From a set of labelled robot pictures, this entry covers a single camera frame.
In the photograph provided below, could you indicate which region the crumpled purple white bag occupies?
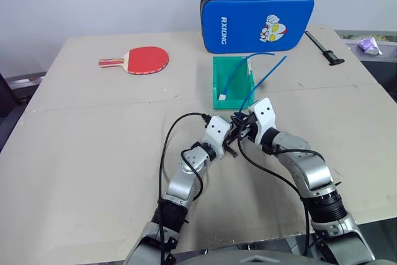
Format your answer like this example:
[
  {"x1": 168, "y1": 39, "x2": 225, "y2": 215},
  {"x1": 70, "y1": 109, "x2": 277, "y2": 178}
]
[{"x1": 357, "y1": 37, "x2": 383, "y2": 56}]

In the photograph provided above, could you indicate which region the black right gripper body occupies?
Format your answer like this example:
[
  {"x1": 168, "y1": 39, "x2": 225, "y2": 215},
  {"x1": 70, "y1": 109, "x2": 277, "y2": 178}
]
[{"x1": 241, "y1": 112, "x2": 260, "y2": 143}]

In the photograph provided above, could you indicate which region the dark rounded robot torso shape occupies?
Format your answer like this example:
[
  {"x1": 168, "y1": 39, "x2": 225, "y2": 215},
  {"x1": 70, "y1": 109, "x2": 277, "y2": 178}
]
[{"x1": 172, "y1": 245, "x2": 316, "y2": 265}]

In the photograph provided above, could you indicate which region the black clamp tool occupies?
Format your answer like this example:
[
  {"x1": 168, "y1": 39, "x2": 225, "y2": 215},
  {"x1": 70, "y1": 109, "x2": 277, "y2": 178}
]
[{"x1": 304, "y1": 30, "x2": 346, "y2": 67}]

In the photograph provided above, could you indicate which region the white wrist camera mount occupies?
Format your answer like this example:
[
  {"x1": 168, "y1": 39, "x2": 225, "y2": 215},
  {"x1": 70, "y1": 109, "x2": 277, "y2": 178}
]
[
  {"x1": 248, "y1": 97, "x2": 277, "y2": 145},
  {"x1": 202, "y1": 115, "x2": 232, "y2": 159}
]

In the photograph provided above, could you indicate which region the dark metal side furniture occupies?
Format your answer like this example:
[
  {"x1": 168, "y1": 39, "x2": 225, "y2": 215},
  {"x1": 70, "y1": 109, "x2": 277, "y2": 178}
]
[{"x1": 0, "y1": 71, "x2": 48, "y2": 151}]

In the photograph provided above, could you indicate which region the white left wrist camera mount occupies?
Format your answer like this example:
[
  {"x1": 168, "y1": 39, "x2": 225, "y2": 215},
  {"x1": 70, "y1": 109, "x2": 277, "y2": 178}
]
[{"x1": 202, "y1": 115, "x2": 232, "y2": 159}]

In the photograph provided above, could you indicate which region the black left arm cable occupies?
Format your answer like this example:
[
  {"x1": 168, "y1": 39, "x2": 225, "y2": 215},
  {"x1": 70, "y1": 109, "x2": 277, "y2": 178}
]
[{"x1": 157, "y1": 112, "x2": 212, "y2": 265}]

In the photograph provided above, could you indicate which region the blue RXIONG kick pad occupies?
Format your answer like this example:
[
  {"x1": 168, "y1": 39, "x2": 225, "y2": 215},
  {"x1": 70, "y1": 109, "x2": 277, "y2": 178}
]
[{"x1": 199, "y1": 0, "x2": 315, "y2": 55}]

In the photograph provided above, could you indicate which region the grey side table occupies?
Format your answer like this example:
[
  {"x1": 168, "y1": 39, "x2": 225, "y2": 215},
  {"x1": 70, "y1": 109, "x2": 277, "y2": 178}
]
[{"x1": 336, "y1": 30, "x2": 397, "y2": 104}]

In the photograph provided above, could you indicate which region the red table tennis paddle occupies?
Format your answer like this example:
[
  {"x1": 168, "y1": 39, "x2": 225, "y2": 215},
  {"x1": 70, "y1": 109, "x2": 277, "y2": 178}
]
[{"x1": 98, "y1": 46, "x2": 171, "y2": 76}]

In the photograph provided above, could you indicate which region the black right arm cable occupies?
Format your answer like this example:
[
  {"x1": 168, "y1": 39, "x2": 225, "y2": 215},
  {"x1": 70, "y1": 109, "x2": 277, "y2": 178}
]
[{"x1": 236, "y1": 128, "x2": 326, "y2": 258}]

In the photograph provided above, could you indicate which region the green plastic bin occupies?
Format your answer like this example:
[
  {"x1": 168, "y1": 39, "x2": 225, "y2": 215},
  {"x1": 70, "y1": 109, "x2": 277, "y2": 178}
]
[{"x1": 212, "y1": 55, "x2": 257, "y2": 110}]

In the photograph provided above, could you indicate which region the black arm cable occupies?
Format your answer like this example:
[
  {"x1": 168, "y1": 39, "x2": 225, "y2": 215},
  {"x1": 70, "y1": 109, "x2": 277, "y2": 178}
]
[
  {"x1": 236, "y1": 128, "x2": 326, "y2": 258},
  {"x1": 157, "y1": 112, "x2": 212, "y2": 265}
]

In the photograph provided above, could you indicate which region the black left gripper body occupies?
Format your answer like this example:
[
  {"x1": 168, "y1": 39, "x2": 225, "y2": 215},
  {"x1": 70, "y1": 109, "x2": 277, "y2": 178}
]
[{"x1": 224, "y1": 123, "x2": 242, "y2": 158}]

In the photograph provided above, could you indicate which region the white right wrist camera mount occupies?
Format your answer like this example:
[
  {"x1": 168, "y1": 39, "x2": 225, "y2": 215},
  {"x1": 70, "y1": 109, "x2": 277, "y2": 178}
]
[{"x1": 248, "y1": 97, "x2": 277, "y2": 145}]

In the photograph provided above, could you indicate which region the blue cable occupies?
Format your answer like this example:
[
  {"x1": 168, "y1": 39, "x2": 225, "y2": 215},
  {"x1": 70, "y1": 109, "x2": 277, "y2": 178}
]
[
  {"x1": 221, "y1": 52, "x2": 276, "y2": 97},
  {"x1": 237, "y1": 55, "x2": 288, "y2": 119}
]

